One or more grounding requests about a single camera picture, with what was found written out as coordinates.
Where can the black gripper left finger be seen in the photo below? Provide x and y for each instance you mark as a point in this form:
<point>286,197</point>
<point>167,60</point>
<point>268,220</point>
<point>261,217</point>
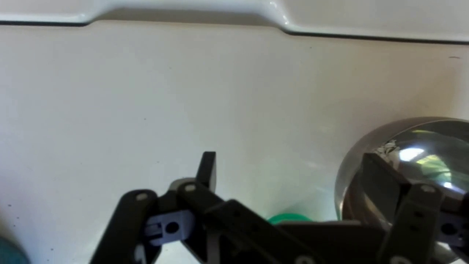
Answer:
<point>195,214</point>

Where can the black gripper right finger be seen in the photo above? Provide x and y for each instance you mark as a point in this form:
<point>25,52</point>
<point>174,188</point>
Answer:
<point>390,195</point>

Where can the shiny metal bowl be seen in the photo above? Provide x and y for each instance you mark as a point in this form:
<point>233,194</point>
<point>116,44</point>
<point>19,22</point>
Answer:
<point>425,141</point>

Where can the white washer lid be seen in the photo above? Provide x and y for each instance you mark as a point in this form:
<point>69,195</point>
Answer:
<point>195,97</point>

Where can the white washing machine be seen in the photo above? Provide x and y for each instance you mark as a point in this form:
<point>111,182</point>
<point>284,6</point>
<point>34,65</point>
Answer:
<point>195,8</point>

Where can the green translucent plastic cup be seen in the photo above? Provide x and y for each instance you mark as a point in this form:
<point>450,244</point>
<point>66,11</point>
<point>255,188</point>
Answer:
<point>287,217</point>

